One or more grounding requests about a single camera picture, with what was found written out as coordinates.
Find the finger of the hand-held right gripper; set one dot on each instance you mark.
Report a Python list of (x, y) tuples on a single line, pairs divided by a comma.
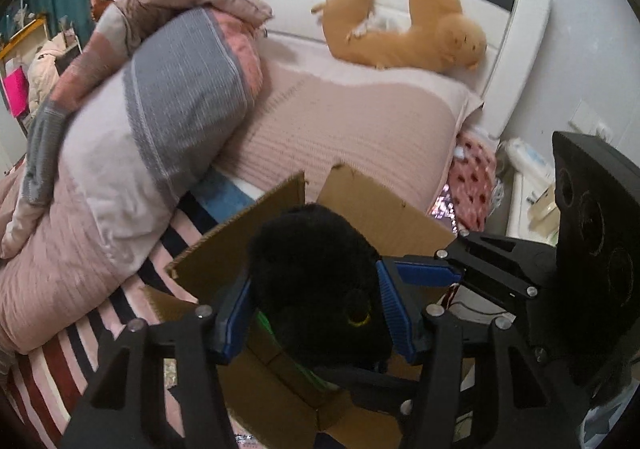
[(430, 273)]

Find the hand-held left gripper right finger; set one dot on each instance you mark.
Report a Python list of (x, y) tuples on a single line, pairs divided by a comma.
[(395, 311)]

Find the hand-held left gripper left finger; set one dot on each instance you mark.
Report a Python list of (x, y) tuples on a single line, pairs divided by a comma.
[(234, 316)]

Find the black plush toy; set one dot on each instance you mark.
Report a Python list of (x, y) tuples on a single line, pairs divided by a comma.
[(320, 279)]

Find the brown cardboard box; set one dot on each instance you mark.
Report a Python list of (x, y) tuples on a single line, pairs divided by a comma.
[(360, 209)]

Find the white nightstand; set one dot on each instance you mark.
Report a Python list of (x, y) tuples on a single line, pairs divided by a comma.
[(520, 209)]

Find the pink polka dot cloth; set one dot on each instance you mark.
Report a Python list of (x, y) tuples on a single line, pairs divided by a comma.
[(472, 179)]

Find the white bottle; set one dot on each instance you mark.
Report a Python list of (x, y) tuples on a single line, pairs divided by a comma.
[(530, 159)]

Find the blue cloth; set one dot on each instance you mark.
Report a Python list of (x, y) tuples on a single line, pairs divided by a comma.
[(222, 199)]

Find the pink knitted pillow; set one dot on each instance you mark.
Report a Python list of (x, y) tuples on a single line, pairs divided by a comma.
[(360, 129)]

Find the striped bed sheet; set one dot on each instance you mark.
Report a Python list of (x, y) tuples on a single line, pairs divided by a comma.
[(55, 379)]

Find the pink grey white quilt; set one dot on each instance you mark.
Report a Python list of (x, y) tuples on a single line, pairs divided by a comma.
[(165, 99)]

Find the orange plush toy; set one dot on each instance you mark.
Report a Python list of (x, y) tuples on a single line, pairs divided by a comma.
[(400, 41)]

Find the white jacket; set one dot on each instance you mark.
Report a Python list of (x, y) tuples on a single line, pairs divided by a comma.
[(45, 74)]

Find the bright pink bag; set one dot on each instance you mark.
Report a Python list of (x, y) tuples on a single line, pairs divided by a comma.
[(15, 91)]

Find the white wall socket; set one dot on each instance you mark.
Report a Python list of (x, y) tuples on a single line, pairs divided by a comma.
[(592, 121)]

